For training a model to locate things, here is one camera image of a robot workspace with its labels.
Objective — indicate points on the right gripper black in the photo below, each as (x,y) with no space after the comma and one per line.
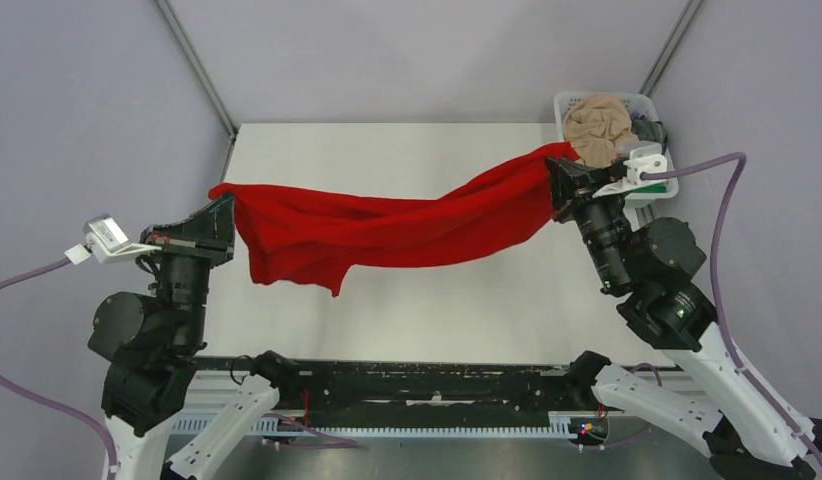
(571,183)

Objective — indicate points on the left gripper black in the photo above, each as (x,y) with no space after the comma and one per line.
(209,231)

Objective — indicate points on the red t shirt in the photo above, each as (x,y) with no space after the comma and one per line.
(312,237)

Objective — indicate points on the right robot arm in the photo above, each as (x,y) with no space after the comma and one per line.
(743,427)

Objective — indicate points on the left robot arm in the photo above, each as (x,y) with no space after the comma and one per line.
(151,342)

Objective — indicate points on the beige t shirt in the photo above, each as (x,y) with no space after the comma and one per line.
(596,127)

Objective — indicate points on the green t shirt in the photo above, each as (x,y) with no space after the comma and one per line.
(654,189)

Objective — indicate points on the grey t shirt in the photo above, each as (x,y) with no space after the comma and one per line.
(650,130)

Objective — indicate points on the white plastic laundry basket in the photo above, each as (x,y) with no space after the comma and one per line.
(636,104)

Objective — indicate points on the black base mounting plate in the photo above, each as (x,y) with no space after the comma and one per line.
(361,394)

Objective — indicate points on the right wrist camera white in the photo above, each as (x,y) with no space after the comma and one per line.
(639,159)

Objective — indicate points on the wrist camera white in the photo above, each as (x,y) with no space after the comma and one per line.
(639,159)
(105,241)

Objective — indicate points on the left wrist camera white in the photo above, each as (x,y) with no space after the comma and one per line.
(105,241)

